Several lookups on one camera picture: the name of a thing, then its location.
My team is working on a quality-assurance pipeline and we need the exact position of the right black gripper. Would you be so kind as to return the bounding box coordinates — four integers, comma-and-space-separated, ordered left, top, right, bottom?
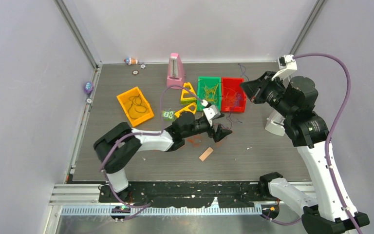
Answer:
240, 71, 295, 118

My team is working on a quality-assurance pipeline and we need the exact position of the yellow cable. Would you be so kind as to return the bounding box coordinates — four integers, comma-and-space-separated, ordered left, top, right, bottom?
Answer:
200, 81, 221, 109

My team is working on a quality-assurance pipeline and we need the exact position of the orange plastic bin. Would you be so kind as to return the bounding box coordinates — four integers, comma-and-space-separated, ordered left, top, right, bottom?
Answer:
116, 86, 154, 127

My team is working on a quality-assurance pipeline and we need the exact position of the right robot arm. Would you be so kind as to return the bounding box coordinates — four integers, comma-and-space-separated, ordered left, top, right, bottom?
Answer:
240, 71, 370, 234

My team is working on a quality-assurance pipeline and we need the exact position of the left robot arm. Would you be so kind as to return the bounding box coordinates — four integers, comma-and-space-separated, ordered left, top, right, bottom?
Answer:
93, 112, 232, 202

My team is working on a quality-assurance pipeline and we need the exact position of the red plastic bin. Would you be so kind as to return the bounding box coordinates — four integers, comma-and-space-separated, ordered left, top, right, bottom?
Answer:
221, 77, 246, 113

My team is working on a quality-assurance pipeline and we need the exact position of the flat wooden block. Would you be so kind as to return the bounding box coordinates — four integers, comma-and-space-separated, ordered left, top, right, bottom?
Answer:
199, 147, 214, 162

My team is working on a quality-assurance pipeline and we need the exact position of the green plastic bin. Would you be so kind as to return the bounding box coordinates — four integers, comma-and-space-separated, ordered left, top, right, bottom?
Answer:
197, 76, 222, 111

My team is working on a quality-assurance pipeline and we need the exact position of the yellow triangle block upper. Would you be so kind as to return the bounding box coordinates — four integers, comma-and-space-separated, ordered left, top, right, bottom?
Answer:
180, 82, 197, 105

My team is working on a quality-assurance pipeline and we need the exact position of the yellow triangle block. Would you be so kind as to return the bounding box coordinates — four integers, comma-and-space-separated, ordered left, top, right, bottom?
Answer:
180, 82, 197, 105
175, 103, 197, 118

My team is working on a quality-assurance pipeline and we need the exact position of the yellow triangle block lower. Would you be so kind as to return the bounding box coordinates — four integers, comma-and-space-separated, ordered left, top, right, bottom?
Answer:
175, 103, 197, 118

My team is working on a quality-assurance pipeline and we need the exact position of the white metronome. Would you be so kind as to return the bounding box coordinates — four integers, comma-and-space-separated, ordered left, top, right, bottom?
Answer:
265, 110, 285, 137

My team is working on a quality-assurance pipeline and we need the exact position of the green owl toy block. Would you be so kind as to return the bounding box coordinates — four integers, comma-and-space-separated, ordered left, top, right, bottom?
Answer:
162, 110, 176, 121

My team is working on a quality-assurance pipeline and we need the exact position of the pink metronome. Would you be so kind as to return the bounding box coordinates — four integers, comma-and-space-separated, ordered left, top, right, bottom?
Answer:
166, 53, 186, 89

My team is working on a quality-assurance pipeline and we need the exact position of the small toy figurine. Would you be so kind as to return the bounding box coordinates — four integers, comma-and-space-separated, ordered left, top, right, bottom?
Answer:
123, 57, 139, 65

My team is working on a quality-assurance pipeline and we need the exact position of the purple toy ball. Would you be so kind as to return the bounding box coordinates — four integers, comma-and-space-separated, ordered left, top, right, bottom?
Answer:
84, 81, 94, 95

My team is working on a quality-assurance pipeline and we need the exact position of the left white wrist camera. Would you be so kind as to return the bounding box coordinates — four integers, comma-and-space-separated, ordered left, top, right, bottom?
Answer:
201, 99, 222, 126

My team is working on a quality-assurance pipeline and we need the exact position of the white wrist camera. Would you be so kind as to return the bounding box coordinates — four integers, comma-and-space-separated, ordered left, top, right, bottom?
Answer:
201, 99, 222, 126
271, 54, 298, 81

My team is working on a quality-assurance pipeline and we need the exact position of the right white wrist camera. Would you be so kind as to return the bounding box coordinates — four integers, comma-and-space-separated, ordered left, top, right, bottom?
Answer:
271, 54, 298, 81

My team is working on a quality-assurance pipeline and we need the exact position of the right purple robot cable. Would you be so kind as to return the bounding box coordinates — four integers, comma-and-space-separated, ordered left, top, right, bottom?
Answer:
260, 53, 363, 234

